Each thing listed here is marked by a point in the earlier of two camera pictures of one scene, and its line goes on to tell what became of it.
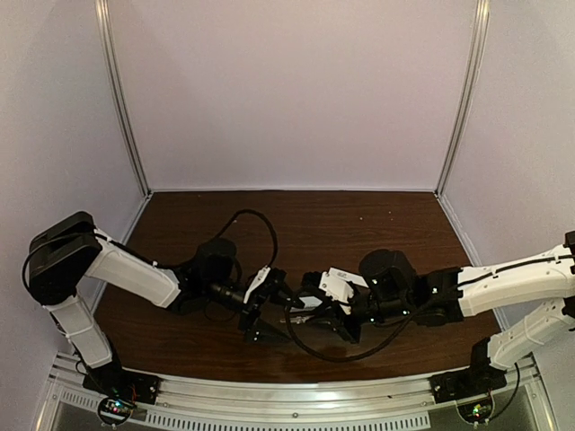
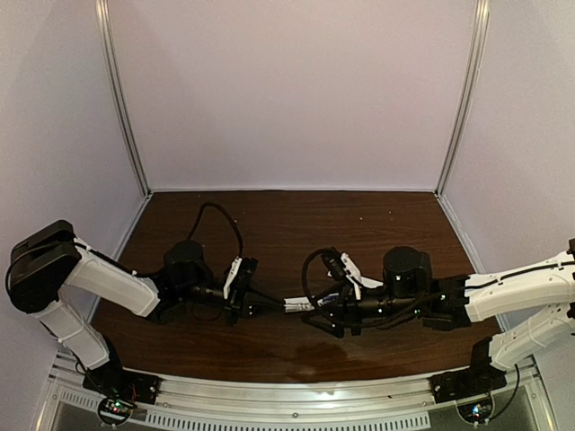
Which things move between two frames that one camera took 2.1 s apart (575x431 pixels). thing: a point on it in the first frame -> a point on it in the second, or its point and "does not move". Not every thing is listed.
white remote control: (310, 303) does not move
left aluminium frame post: (102, 13) does not move
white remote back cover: (350, 277) -> (370, 283)
